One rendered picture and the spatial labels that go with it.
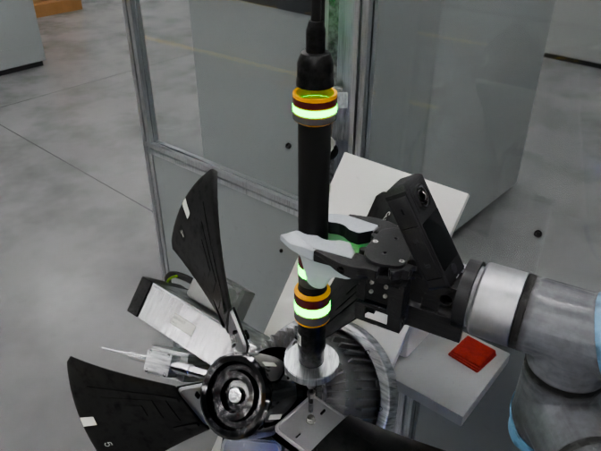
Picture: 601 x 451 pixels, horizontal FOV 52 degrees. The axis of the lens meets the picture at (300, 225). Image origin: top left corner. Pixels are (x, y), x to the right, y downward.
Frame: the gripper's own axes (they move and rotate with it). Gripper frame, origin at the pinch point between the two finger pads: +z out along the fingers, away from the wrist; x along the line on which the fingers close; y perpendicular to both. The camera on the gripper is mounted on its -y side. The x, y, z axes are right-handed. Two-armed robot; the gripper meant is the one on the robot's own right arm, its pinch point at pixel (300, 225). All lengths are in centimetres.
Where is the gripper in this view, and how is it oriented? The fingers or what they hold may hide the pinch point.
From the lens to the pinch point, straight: 68.3
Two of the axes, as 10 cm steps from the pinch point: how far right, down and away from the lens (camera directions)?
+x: 4.9, -4.6, 7.4
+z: -8.7, -2.6, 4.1
